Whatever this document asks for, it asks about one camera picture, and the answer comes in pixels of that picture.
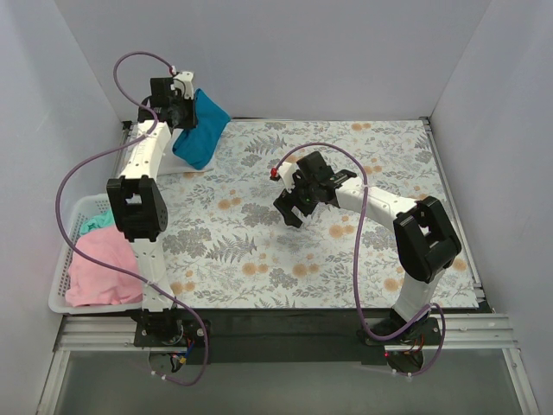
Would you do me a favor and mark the floral patterned table cloth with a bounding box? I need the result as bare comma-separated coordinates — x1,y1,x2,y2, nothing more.
107,119,481,310

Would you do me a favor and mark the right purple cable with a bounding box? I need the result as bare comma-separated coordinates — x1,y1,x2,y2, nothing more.
271,143,446,380

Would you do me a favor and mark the mint green t shirt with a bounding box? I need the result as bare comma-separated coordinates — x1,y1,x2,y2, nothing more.
79,211,115,236

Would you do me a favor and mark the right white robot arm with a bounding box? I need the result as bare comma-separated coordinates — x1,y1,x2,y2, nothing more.
270,151,461,342

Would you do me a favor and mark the white plastic laundry basket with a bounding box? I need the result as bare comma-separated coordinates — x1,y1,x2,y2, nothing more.
48,194,141,316

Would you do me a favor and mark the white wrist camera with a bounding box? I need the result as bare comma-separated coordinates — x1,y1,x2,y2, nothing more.
270,162,298,193
172,71,195,99

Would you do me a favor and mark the folded white t shirt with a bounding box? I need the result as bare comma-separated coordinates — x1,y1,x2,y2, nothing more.
157,150,215,176

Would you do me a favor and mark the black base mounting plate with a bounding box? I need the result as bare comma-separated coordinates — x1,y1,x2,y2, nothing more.
134,310,441,366

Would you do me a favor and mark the purple cable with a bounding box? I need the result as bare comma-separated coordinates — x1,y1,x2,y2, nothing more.
56,51,213,387
271,143,446,380

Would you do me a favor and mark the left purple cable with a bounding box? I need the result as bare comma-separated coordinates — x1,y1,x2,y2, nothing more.
56,51,213,387

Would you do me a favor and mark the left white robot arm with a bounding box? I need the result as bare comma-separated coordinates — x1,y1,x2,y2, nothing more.
106,72,197,345

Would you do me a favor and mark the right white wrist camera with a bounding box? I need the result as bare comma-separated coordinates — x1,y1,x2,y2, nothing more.
270,162,298,193

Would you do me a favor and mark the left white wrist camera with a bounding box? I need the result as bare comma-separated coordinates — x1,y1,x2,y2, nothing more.
172,71,195,99

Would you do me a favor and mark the aluminium frame rail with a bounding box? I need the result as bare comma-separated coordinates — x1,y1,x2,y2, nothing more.
54,313,518,351

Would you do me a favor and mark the teal blue t shirt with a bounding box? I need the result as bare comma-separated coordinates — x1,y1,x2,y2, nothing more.
172,89,231,170

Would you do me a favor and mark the pink t shirt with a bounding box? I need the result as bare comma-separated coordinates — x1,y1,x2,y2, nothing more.
66,226,143,307

